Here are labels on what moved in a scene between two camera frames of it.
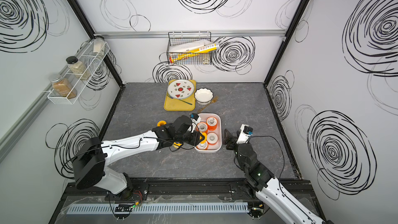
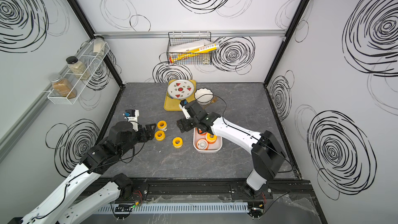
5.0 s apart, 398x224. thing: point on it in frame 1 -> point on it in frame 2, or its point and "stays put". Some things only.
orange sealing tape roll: [202, 147] stays put
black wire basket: [188, 57] stays put
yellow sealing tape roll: [204, 140] -> [210, 140]
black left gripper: [196, 141] -> [151, 133]
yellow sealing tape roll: [160, 122] stays put
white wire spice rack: [71, 85] stays put
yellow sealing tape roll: [178, 144] stays put
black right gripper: [230, 139] -> [182, 123]
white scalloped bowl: [203, 96] stays put
